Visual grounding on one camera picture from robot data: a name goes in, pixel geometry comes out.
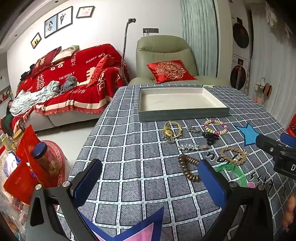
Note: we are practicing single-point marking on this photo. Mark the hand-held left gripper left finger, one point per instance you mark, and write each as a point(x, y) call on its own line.
point(89, 178)

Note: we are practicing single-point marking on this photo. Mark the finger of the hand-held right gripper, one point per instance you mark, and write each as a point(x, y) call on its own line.
point(289, 140)
point(268, 143)

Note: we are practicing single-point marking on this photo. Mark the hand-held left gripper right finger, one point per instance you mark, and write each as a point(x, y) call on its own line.
point(211, 183)

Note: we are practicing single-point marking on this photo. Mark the green translucent bangle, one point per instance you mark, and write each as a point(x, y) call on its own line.
point(235, 178)

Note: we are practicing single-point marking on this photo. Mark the grey tray with cream lining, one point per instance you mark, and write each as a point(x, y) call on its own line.
point(175, 99)

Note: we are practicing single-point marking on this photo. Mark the blue star sticker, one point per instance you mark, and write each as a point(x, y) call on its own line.
point(249, 135)

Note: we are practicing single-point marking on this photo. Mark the red patterned round stool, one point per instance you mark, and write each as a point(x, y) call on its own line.
point(57, 162)

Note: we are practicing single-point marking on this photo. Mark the silver star hair clip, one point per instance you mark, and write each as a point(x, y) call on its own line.
point(188, 146)

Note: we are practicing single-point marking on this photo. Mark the black claw hair clip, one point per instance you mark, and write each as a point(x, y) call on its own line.
point(210, 138)

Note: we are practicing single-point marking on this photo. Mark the jar with blue lid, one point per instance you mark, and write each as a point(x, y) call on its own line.
point(46, 162)

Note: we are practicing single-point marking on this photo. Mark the grey checked tablecloth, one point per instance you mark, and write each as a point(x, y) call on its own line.
point(138, 166)

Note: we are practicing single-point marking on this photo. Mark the small silver hair clip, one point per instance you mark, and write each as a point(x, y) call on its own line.
point(193, 129)

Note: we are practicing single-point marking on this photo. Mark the silver heart hair clip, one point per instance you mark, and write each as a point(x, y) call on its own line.
point(170, 138)

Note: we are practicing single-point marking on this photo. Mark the light grey sofa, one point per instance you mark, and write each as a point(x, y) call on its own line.
point(67, 117)

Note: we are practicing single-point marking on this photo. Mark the white washing machine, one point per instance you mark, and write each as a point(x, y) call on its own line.
point(239, 74)

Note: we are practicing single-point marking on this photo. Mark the yellow sticker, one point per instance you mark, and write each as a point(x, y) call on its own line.
point(208, 86)

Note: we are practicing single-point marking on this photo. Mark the grey crumpled cloth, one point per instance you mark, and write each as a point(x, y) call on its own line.
point(69, 84)

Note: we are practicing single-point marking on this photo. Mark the light blue crumpled cloth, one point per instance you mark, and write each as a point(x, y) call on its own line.
point(32, 97)

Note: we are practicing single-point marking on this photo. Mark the red satin cushion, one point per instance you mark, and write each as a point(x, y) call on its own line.
point(101, 69)

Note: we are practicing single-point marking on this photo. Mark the red printed sofa blanket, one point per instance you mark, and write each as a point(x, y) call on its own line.
point(92, 67)

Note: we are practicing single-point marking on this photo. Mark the white dryer with round door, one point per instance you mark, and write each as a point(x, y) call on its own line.
point(240, 34)

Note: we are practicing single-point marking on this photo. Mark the red embroidered cushion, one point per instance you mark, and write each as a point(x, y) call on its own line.
point(171, 70)

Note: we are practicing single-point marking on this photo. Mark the red cushion with white characters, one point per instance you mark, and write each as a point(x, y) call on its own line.
point(45, 61)

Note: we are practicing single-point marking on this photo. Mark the cartoon print pillow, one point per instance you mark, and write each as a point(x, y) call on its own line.
point(66, 52)

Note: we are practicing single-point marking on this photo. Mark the pale green curtain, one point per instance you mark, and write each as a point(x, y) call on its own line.
point(198, 34)

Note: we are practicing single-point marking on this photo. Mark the flexible floor stand pole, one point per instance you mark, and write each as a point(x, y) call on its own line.
point(124, 46)

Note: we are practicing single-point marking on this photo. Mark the green leather armchair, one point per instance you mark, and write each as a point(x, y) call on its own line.
point(161, 48)

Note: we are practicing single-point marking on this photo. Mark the black framed portrait photo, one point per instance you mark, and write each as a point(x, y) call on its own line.
point(50, 26)

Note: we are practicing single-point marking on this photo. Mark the black framed couple photo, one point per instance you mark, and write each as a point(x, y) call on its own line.
point(64, 18)

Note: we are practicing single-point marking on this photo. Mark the black framed pink photo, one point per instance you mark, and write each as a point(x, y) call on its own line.
point(85, 12)

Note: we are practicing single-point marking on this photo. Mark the small black picture frame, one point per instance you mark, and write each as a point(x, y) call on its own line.
point(35, 40)

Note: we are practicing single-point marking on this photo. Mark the wall socket panel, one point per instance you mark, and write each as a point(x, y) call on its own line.
point(150, 30)

